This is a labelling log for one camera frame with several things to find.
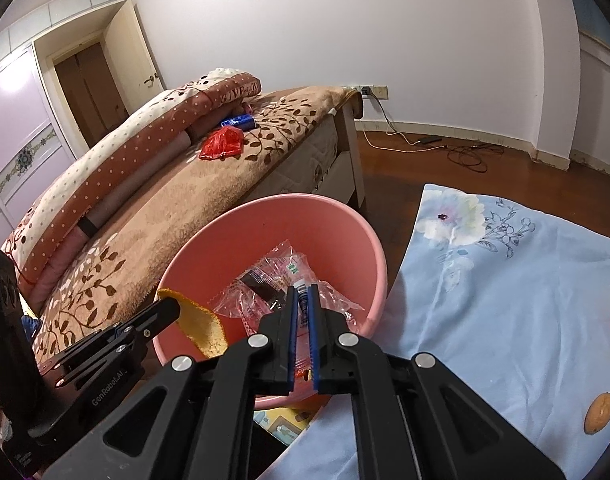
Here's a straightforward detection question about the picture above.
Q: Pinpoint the wall socket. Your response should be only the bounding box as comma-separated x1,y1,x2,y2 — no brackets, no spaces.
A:
346,85,390,101

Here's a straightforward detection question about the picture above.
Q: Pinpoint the clear plastic wrapper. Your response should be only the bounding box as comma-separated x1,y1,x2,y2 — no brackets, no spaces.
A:
212,239,366,341

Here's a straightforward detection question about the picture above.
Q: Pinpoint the pink plastic basin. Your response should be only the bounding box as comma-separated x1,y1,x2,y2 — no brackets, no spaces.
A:
152,194,390,410

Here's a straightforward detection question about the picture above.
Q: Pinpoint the purple wardrobe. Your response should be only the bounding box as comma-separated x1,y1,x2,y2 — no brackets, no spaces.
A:
0,42,78,241

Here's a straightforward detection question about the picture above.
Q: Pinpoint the cream door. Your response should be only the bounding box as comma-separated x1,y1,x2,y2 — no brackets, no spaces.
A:
104,0,164,116

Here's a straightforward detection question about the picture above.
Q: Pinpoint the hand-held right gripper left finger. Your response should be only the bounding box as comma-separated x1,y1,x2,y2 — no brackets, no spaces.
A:
45,285,300,480

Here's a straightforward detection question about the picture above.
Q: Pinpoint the colourful printed mat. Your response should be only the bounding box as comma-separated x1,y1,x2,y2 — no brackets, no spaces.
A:
252,402,313,446

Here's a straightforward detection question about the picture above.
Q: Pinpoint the dotted brown white quilt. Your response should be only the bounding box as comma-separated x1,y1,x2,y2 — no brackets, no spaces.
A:
0,67,263,301

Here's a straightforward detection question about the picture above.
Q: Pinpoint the black cable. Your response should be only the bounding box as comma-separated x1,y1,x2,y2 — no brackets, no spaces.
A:
370,95,506,174

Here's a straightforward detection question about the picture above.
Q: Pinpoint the wooden bed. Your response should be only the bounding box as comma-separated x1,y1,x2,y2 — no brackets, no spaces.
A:
0,85,368,376

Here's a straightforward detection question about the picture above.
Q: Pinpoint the white cable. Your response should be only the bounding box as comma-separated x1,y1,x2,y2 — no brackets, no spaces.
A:
362,105,446,154

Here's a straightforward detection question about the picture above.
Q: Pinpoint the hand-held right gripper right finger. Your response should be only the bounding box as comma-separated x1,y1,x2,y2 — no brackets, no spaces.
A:
307,284,568,480

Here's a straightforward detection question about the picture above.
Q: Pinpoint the tan twine ball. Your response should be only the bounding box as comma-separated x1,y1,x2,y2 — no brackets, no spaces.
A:
584,391,610,435

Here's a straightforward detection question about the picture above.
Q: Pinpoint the light blue floral sheet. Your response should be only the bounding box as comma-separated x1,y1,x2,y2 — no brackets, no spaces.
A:
257,182,610,480

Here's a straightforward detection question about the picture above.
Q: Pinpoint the brown leaf-print blanket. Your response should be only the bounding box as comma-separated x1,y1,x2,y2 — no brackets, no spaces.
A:
32,86,360,376

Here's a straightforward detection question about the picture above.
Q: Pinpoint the red plastic bag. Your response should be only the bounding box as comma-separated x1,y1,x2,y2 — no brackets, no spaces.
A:
199,126,246,162

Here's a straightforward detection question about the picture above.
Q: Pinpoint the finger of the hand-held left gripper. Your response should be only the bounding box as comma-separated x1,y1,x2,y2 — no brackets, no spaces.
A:
37,297,182,377

